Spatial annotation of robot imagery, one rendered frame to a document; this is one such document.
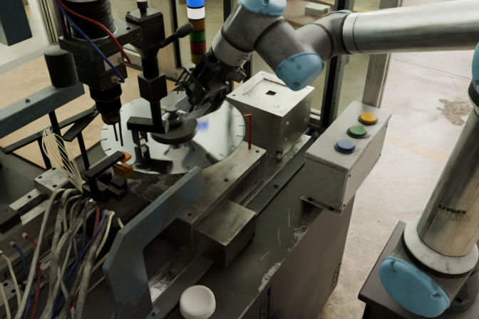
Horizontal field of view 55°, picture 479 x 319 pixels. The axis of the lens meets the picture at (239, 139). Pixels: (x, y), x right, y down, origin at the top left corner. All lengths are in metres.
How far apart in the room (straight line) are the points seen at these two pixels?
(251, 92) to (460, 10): 0.69
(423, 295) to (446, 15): 0.43
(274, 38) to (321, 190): 0.46
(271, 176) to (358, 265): 0.92
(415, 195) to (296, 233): 1.39
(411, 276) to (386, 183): 1.67
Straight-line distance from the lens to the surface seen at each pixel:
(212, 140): 1.02
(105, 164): 0.94
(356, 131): 1.16
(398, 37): 0.80
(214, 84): 0.92
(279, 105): 1.24
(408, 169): 2.57
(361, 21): 0.84
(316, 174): 1.11
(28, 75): 1.85
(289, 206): 1.16
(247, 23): 0.82
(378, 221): 2.24
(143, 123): 0.98
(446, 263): 0.79
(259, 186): 1.19
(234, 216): 1.02
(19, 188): 1.20
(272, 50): 0.80
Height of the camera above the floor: 1.56
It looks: 36 degrees down
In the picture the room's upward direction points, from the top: straight up
